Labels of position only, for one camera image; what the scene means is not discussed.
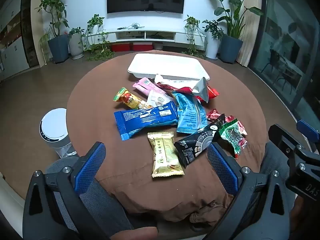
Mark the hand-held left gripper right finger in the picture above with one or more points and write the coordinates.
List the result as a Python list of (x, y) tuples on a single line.
[(222, 170)]

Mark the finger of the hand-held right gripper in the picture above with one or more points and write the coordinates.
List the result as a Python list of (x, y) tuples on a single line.
[(285, 142), (307, 130)]

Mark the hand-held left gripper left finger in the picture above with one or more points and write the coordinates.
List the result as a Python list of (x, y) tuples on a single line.
[(91, 166)]

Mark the green snack packet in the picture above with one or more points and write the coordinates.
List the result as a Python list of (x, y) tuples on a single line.
[(231, 135)]

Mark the black snack packet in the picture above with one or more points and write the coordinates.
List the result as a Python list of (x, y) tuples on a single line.
[(195, 142)]

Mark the small red snack packet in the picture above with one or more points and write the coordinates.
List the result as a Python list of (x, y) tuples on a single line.
[(213, 115)]

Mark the gold snack packet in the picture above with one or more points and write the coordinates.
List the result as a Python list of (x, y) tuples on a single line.
[(163, 155)]

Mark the light blue snack packet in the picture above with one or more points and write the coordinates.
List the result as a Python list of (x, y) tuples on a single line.
[(190, 115)]

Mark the dark blue snack packet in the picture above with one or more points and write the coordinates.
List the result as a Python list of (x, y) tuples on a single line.
[(142, 122)]

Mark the orange cartoon snack packet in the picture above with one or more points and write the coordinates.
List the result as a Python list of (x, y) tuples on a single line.
[(127, 100)]

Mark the small white snack packet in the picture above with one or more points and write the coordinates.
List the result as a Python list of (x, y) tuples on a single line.
[(157, 100)]

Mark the pink snack packet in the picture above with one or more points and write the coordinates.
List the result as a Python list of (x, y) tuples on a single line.
[(145, 85)]

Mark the white snack bag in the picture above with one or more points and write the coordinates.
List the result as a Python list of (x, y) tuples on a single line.
[(175, 80)]

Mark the white plastic tray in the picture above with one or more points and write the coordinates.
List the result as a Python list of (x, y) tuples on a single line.
[(165, 63)]

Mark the person's grey trousers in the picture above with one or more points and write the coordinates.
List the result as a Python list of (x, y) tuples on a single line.
[(105, 205)]

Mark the white cylindrical appliance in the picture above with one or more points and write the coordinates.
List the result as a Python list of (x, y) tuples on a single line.
[(53, 127)]

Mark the glass sliding door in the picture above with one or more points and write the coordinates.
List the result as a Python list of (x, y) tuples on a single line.
[(282, 42)]

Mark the large-leaf plant in blue pot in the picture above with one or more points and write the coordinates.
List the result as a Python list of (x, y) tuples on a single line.
[(231, 50)]

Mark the beige curtain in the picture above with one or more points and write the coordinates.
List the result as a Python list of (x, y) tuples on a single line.
[(251, 35)]

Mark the plant in smooth white pot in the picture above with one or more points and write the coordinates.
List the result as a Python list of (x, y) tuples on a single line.
[(212, 50)]

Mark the tall plant in blue pot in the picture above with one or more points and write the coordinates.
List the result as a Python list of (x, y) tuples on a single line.
[(58, 50)]

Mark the plant in ribbed white pot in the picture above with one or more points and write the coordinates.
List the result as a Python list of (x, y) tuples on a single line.
[(76, 46)]

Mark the small white pot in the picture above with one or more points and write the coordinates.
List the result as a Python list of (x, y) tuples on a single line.
[(158, 46)]

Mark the white television cabinet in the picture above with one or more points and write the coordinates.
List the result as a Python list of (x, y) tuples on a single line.
[(175, 36)]

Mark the bushy trailing vine plant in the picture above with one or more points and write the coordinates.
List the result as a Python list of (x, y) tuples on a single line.
[(96, 22)]

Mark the slim trailing vine plant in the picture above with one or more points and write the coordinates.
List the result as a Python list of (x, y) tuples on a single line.
[(191, 22)]

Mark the wall cabinet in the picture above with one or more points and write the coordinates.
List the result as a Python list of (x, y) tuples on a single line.
[(15, 50)]

